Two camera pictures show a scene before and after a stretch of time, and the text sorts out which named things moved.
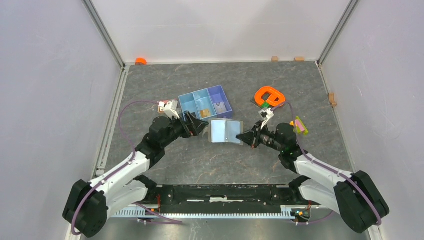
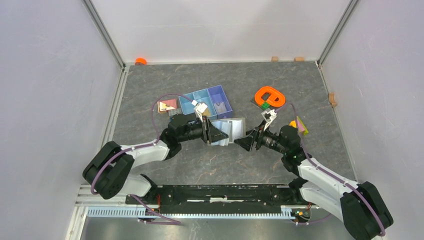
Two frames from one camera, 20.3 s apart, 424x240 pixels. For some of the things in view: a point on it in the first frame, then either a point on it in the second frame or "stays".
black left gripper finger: (193, 125) to (214, 134)
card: (222, 107) stays
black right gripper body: (267, 137) stays
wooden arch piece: (332, 99) stays
